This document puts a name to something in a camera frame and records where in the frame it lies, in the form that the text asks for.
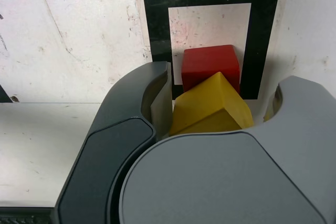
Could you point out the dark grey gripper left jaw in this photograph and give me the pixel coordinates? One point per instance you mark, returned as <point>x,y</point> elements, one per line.
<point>105,142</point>

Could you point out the black tape square outline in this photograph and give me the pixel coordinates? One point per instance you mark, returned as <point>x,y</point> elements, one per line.
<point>155,11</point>

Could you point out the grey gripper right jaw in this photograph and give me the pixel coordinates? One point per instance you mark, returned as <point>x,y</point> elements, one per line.
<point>223,176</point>

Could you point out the yellow cube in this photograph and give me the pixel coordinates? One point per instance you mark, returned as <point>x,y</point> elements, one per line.
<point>204,103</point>

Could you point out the red cube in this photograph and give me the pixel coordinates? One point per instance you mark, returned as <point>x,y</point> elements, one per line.
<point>207,61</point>

